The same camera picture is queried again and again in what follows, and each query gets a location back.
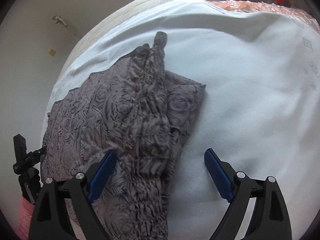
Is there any grey quilted rose-pattern jacket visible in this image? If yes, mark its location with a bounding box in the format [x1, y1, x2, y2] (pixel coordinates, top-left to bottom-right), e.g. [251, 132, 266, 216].
[41, 31, 205, 239]

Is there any pink floral quilt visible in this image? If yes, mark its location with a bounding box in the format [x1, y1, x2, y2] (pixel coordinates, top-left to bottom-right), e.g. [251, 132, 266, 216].
[209, 0, 319, 34]

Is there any pink checked cloth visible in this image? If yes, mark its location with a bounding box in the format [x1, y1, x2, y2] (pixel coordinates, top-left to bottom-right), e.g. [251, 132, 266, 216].
[14, 197, 35, 240]

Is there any wall pipe fitting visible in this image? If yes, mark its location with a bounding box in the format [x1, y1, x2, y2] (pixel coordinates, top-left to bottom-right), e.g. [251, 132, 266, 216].
[52, 15, 68, 28]

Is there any yellow wall socket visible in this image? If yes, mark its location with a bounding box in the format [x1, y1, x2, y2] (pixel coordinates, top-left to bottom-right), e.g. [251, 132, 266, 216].
[49, 49, 56, 56]

